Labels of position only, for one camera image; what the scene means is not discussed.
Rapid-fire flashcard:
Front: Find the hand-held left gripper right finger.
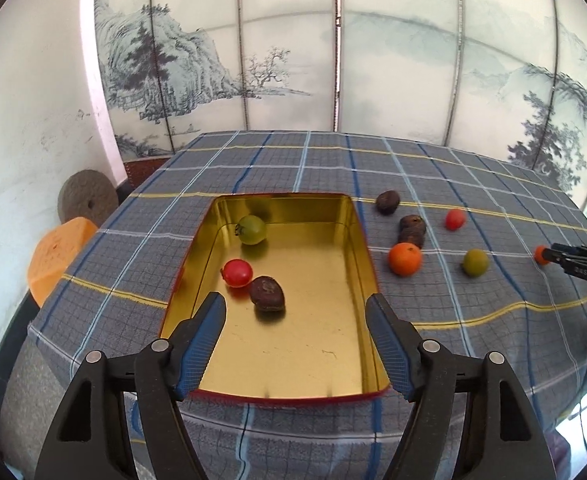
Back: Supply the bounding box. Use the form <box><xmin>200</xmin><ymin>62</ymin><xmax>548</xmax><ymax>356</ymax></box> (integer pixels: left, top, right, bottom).
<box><xmin>365</xmin><ymin>294</ymin><xmax>558</xmax><ymax>480</ymax></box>

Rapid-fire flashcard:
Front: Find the grey round millstone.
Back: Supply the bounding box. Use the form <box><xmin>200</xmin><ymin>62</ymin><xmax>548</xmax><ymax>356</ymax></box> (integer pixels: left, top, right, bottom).
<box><xmin>57</xmin><ymin>169</ymin><xmax>119</xmax><ymax>224</ymax></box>

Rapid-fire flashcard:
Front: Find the smooth green fruit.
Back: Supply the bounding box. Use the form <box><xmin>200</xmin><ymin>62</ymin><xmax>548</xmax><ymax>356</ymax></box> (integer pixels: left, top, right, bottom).
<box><xmin>462</xmin><ymin>249</ymin><xmax>489</xmax><ymax>278</ymax></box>

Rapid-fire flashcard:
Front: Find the gold metal tin tray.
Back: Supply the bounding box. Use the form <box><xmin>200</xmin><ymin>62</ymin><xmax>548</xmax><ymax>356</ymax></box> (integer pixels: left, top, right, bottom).
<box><xmin>158</xmin><ymin>192</ymin><xmax>393</xmax><ymax>404</ymax></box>

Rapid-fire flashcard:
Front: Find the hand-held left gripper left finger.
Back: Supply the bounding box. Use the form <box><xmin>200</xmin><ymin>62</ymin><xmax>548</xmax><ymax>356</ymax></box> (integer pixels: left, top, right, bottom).
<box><xmin>33</xmin><ymin>291</ymin><xmax>228</xmax><ymax>480</ymax></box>

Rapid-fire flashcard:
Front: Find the landscape painted folding screen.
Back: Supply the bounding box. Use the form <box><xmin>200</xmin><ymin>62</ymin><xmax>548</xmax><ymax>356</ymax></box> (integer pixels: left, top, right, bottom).
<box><xmin>93</xmin><ymin>0</ymin><xmax>587</xmax><ymax>196</ymax></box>

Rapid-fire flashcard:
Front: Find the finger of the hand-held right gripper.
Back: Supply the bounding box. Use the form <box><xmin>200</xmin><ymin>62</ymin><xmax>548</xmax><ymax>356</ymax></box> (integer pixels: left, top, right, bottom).
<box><xmin>547</xmin><ymin>254</ymin><xmax>587</xmax><ymax>277</ymax></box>
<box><xmin>548</xmin><ymin>242</ymin><xmax>587</xmax><ymax>257</ymax></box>

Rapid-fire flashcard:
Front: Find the grey plaid tablecloth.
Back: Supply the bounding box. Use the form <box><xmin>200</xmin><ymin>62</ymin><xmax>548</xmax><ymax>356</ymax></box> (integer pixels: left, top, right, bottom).
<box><xmin>26</xmin><ymin>130</ymin><xmax>587</xmax><ymax>480</ymax></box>

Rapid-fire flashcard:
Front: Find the orange cushion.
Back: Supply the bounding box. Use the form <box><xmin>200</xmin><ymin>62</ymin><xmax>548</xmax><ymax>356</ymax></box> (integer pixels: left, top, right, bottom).
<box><xmin>27</xmin><ymin>217</ymin><xmax>99</xmax><ymax>307</ymax></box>

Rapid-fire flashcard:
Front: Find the green tomato with stem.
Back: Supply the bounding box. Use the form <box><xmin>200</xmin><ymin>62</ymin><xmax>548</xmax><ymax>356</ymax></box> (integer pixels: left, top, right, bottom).
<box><xmin>236</xmin><ymin>214</ymin><xmax>267</xmax><ymax>246</ymax></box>

